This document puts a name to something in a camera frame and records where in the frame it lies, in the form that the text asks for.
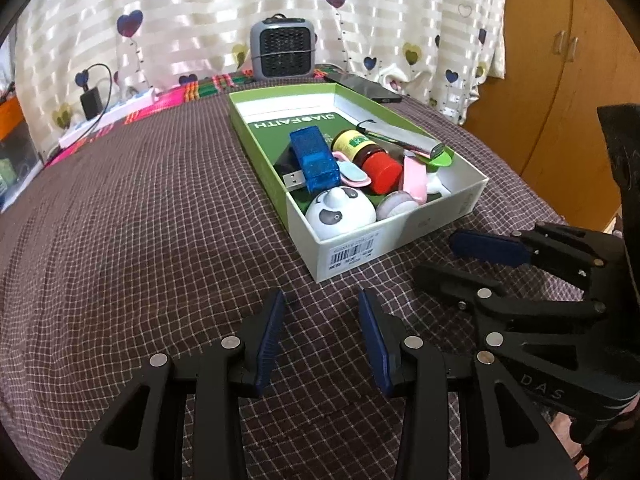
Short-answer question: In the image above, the colourful striped cloth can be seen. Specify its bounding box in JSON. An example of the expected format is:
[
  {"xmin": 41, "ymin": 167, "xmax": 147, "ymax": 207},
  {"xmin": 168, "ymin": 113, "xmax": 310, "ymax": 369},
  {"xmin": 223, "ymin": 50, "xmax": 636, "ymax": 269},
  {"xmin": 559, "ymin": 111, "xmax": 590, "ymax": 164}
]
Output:
[{"xmin": 46, "ymin": 66, "xmax": 346, "ymax": 167}]

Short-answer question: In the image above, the grey mini fan heater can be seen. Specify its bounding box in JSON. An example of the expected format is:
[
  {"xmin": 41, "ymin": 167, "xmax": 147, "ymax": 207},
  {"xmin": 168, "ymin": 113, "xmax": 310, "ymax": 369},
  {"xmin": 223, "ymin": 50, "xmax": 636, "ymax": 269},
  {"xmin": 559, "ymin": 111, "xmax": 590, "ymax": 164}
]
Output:
[{"xmin": 250, "ymin": 13, "xmax": 316, "ymax": 80}]

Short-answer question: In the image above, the heart patterned curtain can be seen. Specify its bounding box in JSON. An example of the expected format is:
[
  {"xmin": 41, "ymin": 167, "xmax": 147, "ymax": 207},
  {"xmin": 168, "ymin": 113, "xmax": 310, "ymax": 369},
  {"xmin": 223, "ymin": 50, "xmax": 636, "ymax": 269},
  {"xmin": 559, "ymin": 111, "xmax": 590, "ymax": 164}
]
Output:
[{"xmin": 14, "ymin": 0, "xmax": 506, "ymax": 153}]

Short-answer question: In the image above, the brown bottle red cap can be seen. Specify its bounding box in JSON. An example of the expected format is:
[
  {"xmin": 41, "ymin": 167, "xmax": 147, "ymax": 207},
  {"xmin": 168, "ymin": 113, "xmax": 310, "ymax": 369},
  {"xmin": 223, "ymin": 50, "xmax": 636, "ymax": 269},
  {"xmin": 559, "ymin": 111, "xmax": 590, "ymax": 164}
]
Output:
[{"xmin": 331, "ymin": 129, "xmax": 402, "ymax": 195}]

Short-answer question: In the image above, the black charger plug with cable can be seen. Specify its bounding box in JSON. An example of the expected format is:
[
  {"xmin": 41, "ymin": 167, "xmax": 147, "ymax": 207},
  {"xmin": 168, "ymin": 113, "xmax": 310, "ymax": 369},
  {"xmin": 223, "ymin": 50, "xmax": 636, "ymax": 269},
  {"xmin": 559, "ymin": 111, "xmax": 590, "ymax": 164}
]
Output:
[{"xmin": 74, "ymin": 63, "xmax": 114, "ymax": 136}]

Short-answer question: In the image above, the small white round case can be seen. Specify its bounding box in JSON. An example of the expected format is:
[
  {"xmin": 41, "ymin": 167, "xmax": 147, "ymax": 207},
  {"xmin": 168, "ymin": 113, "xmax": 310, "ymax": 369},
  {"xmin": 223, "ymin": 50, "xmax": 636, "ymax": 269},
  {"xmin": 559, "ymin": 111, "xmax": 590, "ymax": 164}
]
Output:
[{"xmin": 376, "ymin": 191, "xmax": 420, "ymax": 221}]

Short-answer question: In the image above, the wooden cabinet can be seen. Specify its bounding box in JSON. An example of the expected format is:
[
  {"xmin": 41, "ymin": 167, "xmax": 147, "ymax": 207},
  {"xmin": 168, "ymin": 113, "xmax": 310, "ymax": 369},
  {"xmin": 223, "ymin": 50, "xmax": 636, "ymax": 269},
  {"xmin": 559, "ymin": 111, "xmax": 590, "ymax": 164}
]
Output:
[{"xmin": 464, "ymin": 0, "xmax": 639, "ymax": 231}]

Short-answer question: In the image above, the black smartphone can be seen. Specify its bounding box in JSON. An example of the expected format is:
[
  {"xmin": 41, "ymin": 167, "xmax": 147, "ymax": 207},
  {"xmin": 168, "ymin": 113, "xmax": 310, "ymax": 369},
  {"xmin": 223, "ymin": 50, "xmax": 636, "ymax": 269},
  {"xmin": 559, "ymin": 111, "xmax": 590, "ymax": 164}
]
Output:
[{"xmin": 323, "ymin": 73, "xmax": 402, "ymax": 104}]

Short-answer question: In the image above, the white panda round toy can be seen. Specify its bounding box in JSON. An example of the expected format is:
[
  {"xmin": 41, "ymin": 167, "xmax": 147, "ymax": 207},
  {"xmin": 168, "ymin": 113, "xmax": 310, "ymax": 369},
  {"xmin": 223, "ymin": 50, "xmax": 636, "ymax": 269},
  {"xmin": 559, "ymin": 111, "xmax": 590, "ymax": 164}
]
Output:
[{"xmin": 305, "ymin": 185, "xmax": 376, "ymax": 240}]

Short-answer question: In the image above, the bright green round disc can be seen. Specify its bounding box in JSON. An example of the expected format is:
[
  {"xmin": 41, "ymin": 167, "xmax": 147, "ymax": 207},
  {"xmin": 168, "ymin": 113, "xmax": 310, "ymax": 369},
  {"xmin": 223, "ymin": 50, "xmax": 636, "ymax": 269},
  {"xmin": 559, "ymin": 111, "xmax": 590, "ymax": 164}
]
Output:
[{"xmin": 414, "ymin": 146, "xmax": 452, "ymax": 172}]

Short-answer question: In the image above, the black rectangular clip device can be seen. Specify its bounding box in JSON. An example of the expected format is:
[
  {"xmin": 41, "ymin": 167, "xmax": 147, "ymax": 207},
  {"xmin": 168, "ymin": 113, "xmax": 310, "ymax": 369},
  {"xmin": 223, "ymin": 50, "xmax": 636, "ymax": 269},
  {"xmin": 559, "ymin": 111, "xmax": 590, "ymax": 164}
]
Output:
[{"xmin": 273, "ymin": 144, "xmax": 300, "ymax": 176}]

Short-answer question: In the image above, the brown checked tablecloth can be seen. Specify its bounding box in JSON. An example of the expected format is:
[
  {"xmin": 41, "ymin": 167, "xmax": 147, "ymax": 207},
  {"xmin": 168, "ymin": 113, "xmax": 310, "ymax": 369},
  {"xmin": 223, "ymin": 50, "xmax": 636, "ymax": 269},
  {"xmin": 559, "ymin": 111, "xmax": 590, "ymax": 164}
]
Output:
[{"xmin": 1, "ymin": 93, "xmax": 473, "ymax": 479}]

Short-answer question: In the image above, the pink flat strap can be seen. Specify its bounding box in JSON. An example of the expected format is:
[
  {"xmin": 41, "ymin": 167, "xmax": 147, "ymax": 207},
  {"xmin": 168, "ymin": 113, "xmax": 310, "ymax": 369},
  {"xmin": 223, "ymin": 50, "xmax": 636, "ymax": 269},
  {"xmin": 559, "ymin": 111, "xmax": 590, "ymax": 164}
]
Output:
[{"xmin": 401, "ymin": 152, "xmax": 431, "ymax": 205}]

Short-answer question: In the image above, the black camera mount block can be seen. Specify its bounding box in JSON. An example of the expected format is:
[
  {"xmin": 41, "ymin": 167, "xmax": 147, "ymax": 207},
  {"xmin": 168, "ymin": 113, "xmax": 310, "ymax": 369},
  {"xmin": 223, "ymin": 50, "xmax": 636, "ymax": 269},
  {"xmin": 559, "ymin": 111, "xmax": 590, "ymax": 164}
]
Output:
[{"xmin": 597, "ymin": 104, "xmax": 640, "ymax": 296}]

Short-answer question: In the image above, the green and white cardboard box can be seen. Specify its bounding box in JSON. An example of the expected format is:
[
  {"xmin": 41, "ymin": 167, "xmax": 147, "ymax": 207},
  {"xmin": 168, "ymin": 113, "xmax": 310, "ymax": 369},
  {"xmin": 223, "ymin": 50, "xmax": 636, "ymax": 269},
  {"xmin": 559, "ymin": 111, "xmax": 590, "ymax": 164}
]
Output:
[{"xmin": 230, "ymin": 84, "xmax": 488, "ymax": 282}]

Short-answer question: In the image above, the blue USB adapter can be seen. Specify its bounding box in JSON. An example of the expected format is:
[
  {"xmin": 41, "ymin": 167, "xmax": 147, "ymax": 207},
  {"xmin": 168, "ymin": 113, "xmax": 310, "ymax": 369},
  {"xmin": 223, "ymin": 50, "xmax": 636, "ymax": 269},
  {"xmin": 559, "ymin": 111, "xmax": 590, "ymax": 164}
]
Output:
[{"xmin": 281, "ymin": 126, "xmax": 341, "ymax": 195}]

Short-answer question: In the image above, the orange lid storage bin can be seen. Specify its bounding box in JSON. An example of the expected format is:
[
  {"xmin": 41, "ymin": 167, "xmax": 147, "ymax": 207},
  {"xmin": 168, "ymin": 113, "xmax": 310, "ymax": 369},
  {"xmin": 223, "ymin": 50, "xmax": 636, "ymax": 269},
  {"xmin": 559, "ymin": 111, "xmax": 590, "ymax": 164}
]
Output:
[{"xmin": 0, "ymin": 96, "xmax": 43, "ymax": 211}]

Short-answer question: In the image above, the white blue power strip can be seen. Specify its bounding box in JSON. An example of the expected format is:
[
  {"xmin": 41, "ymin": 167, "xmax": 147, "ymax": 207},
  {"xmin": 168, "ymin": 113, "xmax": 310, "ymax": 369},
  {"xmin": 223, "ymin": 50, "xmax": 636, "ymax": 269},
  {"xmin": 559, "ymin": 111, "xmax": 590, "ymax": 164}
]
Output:
[{"xmin": 58, "ymin": 88, "xmax": 158, "ymax": 148}]

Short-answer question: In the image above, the pink green cable winder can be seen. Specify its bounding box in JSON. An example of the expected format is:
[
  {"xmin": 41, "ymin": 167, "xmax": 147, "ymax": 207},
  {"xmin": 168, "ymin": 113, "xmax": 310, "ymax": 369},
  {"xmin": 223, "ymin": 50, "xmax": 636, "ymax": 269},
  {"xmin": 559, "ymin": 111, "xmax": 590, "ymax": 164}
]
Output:
[{"xmin": 332, "ymin": 151, "xmax": 371, "ymax": 188}]

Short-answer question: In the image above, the silver lighter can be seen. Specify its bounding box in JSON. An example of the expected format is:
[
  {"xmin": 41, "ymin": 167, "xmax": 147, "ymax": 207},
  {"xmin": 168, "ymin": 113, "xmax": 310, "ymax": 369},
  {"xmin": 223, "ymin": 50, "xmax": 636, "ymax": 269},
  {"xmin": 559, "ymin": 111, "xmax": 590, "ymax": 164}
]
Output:
[{"xmin": 356, "ymin": 119, "xmax": 445, "ymax": 159}]

